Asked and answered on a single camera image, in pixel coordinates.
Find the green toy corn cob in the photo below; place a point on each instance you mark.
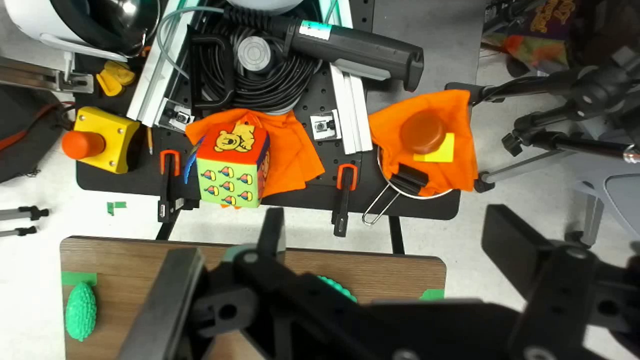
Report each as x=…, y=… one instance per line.
x=81, y=316

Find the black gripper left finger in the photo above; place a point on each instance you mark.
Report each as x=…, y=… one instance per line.
x=158, y=331

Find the green tape marker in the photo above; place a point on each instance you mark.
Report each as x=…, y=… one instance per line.
x=75, y=278

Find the black camera tripod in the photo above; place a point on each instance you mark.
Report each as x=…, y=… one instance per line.
x=588, y=92

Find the orange cloth under cube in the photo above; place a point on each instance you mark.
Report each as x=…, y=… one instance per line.
x=294, y=160

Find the black orange clamp left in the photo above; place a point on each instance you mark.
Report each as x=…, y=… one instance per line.
x=171, y=174

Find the black grey power tool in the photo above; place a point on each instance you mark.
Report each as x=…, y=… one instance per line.
x=351, y=51

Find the yellow emergency stop button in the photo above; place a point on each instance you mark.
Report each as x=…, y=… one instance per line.
x=101, y=139

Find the teal toy grape bunch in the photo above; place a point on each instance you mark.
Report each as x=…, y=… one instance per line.
x=339, y=287

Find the black orange clamp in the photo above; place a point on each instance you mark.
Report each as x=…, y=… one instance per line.
x=171, y=174
x=347, y=183

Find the wooden two-tier table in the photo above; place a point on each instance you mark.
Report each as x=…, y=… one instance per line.
x=127, y=271

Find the black orange clamp right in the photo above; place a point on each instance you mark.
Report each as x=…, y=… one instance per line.
x=347, y=183

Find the colourful plush cube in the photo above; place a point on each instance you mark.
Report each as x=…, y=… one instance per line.
x=233, y=163

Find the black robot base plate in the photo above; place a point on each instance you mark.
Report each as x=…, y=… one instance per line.
x=321, y=193

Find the black binder clip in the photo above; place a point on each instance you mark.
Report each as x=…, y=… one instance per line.
x=407, y=183

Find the orange cloth on bowl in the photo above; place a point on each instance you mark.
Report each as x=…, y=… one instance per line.
x=428, y=133

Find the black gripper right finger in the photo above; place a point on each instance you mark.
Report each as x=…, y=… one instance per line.
x=553, y=278

